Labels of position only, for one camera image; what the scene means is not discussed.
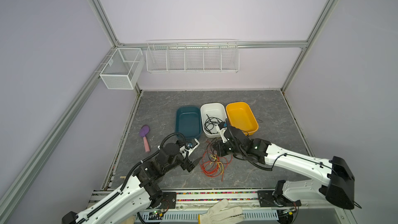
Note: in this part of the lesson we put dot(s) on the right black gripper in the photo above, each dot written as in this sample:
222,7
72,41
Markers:
219,147

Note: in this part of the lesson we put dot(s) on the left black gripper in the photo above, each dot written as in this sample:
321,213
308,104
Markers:
194,164

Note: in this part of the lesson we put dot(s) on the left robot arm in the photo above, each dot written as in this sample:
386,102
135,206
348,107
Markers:
140,189

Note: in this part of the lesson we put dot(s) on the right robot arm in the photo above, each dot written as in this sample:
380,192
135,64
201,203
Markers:
330,180

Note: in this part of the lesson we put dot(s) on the white plastic bin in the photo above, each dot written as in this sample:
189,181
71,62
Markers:
212,114

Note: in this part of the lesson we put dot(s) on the yellow plastic bin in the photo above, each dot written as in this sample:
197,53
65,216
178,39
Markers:
241,116

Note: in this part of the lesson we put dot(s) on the teal plastic bin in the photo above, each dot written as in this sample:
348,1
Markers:
189,122

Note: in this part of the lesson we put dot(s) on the white work glove centre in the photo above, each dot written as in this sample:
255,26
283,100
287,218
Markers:
221,214

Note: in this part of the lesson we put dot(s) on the purple pink hairbrush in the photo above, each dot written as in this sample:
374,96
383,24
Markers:
143,132

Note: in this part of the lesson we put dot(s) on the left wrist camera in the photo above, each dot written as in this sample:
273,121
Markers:
192,145

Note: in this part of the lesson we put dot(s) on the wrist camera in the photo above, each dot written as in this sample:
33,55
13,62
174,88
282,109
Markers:
222,128
192,145

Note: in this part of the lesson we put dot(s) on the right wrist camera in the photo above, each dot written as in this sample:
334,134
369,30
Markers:
222,128

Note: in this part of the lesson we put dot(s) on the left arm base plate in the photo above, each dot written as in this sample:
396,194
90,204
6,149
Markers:
166,201

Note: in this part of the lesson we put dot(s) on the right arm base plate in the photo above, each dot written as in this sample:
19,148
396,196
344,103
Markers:
268,199

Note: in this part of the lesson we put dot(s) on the long white wire basket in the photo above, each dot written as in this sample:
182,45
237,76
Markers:
193,55

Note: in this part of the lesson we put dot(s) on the white wire mesh box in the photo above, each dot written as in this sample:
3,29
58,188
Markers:
123,68

